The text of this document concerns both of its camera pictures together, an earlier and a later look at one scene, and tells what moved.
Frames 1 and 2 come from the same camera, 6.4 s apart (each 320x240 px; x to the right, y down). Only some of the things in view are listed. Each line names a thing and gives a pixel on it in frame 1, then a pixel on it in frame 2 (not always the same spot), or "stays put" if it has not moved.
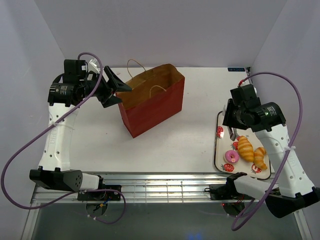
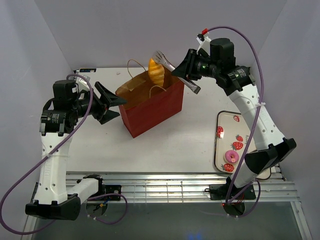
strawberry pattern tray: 224,143 stays put
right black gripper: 228,120 to 186,69
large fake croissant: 245,150 to 156,72
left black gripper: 117,83 to 111,98
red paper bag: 157,95 stays put
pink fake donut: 231,156 stays put
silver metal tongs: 233,133 to 159,57
